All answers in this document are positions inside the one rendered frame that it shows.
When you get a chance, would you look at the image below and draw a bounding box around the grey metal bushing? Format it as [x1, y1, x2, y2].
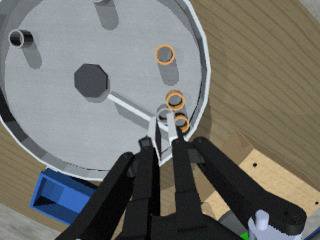
[91, 0, 110, 6]
[157, 104, 175, 125]
[8, 29, 33, 48]

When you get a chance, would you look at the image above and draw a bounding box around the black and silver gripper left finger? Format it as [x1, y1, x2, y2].
[55, 116, 162, 240]

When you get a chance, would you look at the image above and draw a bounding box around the blue square tray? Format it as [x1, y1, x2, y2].
[29, 166, 98, 226]

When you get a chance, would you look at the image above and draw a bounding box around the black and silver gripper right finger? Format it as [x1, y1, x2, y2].
[167, 113, 307, 240]

